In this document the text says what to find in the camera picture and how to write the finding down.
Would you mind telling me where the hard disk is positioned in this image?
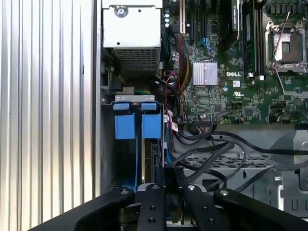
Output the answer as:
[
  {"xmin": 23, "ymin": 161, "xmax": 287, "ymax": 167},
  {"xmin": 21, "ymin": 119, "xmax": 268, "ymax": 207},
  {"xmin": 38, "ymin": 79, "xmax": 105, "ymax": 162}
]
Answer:
[{"xmin": 136, "ymin": 102, "xmax": 169, "ymax": 188}]

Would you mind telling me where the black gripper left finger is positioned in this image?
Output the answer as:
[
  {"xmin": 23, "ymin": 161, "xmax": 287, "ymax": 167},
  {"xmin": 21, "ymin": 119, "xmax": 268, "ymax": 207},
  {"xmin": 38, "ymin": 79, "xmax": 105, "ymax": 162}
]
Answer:
[{"xmin": 28, "ymin": 167, "xmax": 167, "ymax": 231}]

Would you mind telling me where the metal socket cover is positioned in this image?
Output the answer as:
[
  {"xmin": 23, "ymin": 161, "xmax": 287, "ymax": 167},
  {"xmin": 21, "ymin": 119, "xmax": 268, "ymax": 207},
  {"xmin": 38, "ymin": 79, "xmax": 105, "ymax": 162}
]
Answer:
[{"xmin": 274, "ymin": 64, "xmax": 308, "ymax": 98}]

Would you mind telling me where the green motherboard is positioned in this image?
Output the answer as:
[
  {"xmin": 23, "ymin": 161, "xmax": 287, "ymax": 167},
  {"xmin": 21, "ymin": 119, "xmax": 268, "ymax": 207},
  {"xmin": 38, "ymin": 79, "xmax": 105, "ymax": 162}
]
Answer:
[{"xmin": 163, "ymin": 0, "xmax": 308, "ymax": 126}]

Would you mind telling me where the gray perforated drive cage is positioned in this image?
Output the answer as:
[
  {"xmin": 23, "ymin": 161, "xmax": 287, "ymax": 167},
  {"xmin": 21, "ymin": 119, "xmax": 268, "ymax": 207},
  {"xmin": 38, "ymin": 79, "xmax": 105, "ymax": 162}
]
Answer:
[{"xmin": 168, "ymin": 125, "xmax": 308, "ymax": 212}]

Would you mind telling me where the green RAM stick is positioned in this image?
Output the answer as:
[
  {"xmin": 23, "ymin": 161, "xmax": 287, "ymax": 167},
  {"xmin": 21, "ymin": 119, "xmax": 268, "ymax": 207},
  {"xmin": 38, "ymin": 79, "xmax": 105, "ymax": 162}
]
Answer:
[{"xmin": 243, "ymin": 0, "xmax": 257, "ymax": 77}]

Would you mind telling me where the black and gray PC case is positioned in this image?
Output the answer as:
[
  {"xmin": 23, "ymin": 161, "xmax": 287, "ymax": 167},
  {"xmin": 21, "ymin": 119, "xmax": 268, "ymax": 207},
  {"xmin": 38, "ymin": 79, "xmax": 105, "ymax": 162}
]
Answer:
[{"xmin": 92, "ymin": 0, "xmax": 308, "ymax": 231}]

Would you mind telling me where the black braided disk power wire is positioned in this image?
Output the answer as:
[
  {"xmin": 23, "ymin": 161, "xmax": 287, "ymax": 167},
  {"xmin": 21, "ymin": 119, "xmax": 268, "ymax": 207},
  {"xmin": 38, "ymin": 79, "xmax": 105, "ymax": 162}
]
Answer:
[{"xmin": 165, "ymin": 141, "xmax": 236, "ymax": 226}]

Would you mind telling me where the CPU socket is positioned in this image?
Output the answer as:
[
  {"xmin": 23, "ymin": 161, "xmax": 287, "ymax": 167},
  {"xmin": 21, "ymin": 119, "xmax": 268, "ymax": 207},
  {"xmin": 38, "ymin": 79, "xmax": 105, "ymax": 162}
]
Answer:
[{"xmin": 264, "ymin": 21, "xmax": 308, "ymax": 73}]

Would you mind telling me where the silver chipset heatsink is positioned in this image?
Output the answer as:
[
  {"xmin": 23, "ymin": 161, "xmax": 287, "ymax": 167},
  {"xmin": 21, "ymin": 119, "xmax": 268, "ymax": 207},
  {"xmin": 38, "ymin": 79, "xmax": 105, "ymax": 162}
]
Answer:
[{"xmin": 192, "ymin": 61, "xmax": 218, "ymax": 86}]

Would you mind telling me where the blue board connector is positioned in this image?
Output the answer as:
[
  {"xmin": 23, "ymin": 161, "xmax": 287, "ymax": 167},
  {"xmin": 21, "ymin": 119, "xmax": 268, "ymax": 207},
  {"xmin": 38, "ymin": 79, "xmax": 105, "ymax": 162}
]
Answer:
[{"xmin": 199, "ymin": 37, "xmax": 214, "ymax": 52}]

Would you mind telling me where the metal locking lever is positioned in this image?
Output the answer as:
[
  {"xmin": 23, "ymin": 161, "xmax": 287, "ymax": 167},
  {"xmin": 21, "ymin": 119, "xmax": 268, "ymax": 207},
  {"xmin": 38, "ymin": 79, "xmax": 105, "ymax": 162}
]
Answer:
[{"xmin": 269, "ymin": 11, "xmax": 291, "ymax": 71}]

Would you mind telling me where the silver power supply unit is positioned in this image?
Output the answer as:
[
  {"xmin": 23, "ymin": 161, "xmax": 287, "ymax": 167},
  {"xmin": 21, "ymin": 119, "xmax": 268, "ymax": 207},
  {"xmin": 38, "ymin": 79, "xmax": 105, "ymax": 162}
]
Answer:
[{"xmin": 102, "ymin": 0, "xmax": 162, "ymax": 77}]

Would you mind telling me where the sleeved power cable bundle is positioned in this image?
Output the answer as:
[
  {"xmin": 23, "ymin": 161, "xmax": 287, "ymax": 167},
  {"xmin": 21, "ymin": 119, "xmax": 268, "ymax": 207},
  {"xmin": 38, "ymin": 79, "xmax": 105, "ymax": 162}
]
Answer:
[{"xmin": 172, "ymin": 31, "xmax": 193, "ymax": 97}]

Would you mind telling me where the black graphics card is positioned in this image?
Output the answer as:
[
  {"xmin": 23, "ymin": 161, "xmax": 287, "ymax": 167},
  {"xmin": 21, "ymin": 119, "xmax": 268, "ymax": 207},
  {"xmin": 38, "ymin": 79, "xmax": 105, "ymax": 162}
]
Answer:
[{"xmin": 220, "ymin": 0, "xmax": 243, "ymax": 51}]

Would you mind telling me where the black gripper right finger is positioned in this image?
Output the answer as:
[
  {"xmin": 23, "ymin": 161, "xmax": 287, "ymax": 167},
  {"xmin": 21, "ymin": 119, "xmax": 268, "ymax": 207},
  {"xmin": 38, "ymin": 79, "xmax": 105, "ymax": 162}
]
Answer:
[{"xmin": 177, "ymin": 167, "xmax": 308, "ymax": 231}]

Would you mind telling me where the thick black case cable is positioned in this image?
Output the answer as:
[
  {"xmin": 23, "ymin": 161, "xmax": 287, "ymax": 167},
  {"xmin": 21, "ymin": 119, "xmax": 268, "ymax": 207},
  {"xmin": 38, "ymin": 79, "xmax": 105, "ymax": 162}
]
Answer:
[{"xmin": 173, "ymin": 131, "xmax": 308, "ymax": 156}]

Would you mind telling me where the black connector with coloured wires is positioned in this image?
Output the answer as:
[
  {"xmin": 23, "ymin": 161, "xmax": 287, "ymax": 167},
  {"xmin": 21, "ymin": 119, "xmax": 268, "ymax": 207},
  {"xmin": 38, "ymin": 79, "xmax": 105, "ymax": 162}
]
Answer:
[{"xmin": 193, "ymin": 115, "xmax": 214, "ymax": 135}]

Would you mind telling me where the black expansion slot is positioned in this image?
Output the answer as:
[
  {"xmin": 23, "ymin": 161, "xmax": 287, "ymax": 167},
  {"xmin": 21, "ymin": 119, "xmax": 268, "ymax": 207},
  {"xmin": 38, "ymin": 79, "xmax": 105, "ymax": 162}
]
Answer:
[{"xmin": 187, "ymin": 0, "xmax": 196, "ymax": 41}]

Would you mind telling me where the beige expansion slot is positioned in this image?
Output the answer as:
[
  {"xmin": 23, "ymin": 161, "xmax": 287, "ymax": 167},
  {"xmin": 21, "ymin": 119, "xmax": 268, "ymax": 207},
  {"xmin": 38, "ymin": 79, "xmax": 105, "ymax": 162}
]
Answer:
[{"xmin": 179, "ymin": 0, "xmax": 186, "ymax": 33}]

